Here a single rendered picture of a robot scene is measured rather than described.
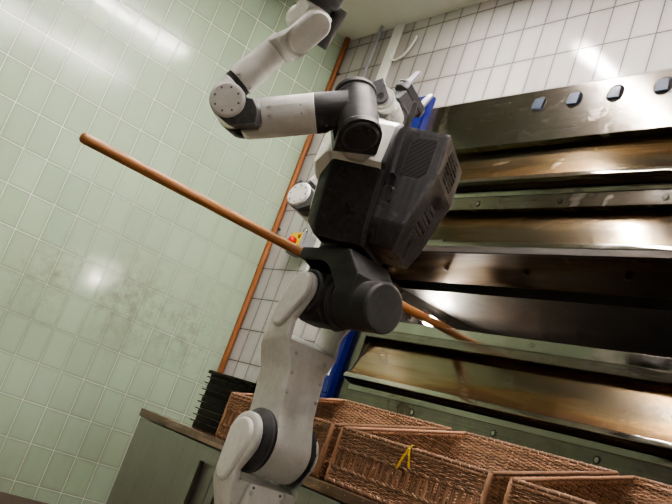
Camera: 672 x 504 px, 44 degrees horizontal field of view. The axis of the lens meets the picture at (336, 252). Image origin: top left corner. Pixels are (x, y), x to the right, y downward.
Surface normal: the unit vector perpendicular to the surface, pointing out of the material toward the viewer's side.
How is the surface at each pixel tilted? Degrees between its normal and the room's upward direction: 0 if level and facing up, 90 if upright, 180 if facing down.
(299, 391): 80
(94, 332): 90
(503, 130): 90
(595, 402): 70
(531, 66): 90
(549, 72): 90
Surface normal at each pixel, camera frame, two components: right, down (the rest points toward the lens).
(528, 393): -0.57, -0.69
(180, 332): 0.61, 0.02
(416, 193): -0.27, -0.33
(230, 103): -0.02, -0.11
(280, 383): -0.71, -0.40
